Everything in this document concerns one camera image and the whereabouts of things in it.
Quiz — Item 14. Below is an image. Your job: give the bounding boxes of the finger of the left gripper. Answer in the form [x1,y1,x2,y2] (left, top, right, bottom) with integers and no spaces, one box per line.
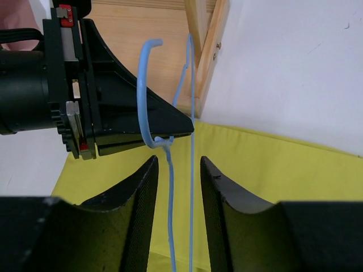
[98,130,195,157]

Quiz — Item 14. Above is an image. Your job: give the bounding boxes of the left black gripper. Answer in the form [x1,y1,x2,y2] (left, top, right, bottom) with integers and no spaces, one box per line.
[1,1,194,160]

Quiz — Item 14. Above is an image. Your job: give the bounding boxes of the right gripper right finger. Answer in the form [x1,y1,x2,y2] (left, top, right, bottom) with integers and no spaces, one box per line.
[200,156,362,271]

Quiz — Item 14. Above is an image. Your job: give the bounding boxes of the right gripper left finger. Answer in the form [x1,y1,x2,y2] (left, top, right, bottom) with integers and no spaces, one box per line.
[1,156,158,271]

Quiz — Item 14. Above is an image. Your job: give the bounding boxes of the light blue wire hanger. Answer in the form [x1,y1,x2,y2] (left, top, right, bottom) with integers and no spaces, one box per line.
[137,34,195,271]

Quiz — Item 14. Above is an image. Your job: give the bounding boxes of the yellow-green trousers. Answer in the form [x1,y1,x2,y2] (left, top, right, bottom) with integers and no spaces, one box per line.
[52,122,362,271]

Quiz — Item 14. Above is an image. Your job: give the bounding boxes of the wooden clothes rack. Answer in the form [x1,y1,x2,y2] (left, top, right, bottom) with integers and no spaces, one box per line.
[88,1,230,117]

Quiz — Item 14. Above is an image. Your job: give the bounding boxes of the pink t-shirt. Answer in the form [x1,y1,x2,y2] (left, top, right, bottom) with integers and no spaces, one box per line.
[0,0,53,52]

